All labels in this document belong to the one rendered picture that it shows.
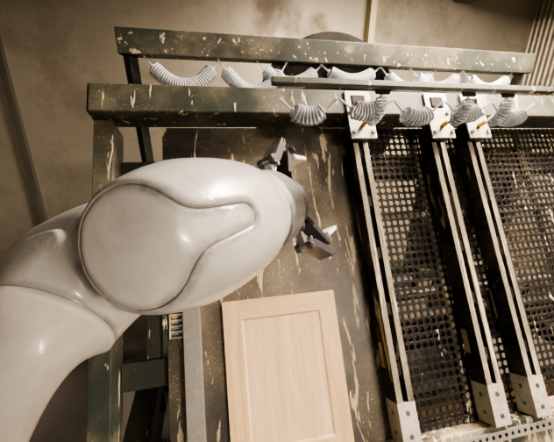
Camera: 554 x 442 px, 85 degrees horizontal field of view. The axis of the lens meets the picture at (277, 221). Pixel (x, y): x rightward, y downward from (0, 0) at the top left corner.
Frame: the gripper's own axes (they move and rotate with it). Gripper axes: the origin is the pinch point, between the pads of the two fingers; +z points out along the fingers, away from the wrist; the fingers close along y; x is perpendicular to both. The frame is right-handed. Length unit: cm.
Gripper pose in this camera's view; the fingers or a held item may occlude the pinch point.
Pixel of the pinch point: (312, 196)
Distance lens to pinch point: 54.6
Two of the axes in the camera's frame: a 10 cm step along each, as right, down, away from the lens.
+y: 4.0, 9.1, -0.1
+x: 8.4, -3.8, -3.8
